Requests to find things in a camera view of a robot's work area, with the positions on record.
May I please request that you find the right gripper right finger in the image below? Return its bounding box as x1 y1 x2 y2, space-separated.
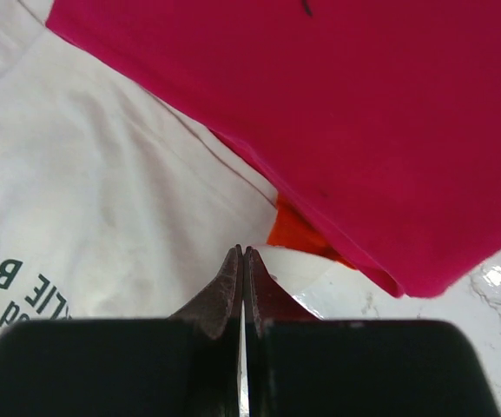
243 248 499 416

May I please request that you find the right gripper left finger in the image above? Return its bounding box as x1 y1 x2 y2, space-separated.
0 247 243 416

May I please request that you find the white green-sleeved Charlie Brown t-shirt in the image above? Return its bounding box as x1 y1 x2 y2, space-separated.
0 0 333 374

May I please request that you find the folded orange t-shirt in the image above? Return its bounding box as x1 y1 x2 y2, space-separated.
267 195 354 269

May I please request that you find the folded magenta t-shirt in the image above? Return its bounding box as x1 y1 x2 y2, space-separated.
46 1 501 297

